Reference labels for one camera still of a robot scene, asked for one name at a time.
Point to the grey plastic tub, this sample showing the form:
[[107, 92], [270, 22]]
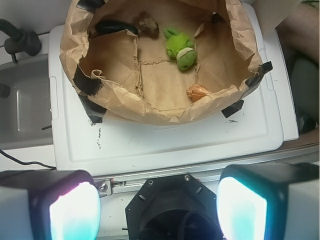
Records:
[[25, 114]]

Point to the white plastic bin lid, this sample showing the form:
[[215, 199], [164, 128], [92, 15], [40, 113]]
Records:
[[119, 146]]

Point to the brown paper bag tray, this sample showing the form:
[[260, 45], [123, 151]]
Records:
[[131, 76]]

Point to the black clamp stand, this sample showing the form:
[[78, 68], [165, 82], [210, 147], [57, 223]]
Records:
[[19, 40]]

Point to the brown rock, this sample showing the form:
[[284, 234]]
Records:
[[149, 26]]

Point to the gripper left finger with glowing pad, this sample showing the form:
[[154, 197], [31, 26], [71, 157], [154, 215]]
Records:
[[48, 205]]

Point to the aluminium rail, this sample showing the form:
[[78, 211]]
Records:
[[204, 172]]

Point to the orange seashell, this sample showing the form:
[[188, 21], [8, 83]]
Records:
[[197, 91]]

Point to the black eggplant toy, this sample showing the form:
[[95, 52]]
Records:
[[110, 26]]

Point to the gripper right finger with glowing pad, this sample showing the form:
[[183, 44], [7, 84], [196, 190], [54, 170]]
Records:
[[269, 201]]

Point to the green plush frog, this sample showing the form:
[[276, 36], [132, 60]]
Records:
[[180, 47]]

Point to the black octagonal mount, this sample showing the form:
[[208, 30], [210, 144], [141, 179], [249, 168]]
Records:
[[175, 207]]

